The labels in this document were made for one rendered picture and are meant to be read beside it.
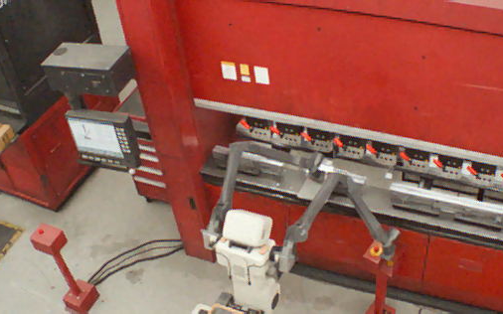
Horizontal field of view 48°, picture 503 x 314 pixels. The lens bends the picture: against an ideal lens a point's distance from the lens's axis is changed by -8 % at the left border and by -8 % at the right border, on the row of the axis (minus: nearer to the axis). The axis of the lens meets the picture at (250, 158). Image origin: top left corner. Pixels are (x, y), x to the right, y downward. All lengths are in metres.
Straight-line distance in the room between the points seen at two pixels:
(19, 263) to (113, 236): 0.87
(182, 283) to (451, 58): 2.66
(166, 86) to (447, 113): 1.62
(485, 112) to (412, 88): 0.41
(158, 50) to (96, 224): 2.21
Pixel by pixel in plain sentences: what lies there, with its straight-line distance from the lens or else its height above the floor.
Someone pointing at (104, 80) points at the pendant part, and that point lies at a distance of 3.38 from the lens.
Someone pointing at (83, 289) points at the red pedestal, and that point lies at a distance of 4.67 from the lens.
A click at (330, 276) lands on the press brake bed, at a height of 0.05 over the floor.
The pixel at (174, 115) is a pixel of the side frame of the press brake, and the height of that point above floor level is 1.42.
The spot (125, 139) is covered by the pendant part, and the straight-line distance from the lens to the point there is 3.56.
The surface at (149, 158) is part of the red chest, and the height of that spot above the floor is 0.62.
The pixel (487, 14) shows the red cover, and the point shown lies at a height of 2.26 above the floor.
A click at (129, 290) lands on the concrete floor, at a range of 4.70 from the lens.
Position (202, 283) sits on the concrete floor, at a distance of 4.59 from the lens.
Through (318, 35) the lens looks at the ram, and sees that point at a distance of 3.20.
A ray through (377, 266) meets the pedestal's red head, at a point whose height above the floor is 0.74.
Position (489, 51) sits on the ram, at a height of 2.05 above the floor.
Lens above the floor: 3.58
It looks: 41 degrees down
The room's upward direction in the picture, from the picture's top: 9 degrees counter-clockwise
